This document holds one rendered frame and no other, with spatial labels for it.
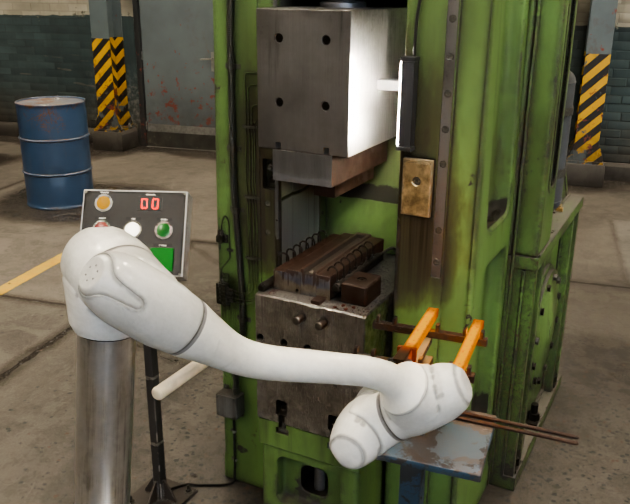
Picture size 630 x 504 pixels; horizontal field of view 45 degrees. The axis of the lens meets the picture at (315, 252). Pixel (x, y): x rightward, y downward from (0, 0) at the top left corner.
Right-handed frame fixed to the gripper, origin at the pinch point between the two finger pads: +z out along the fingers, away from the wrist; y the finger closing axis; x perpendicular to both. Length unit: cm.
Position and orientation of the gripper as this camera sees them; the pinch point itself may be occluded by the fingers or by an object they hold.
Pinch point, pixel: (402, 360)
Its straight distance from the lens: 180.1
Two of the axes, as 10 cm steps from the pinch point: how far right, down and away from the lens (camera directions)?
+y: 9.4, 1.3, -3.3
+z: 3.5, -2.9, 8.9
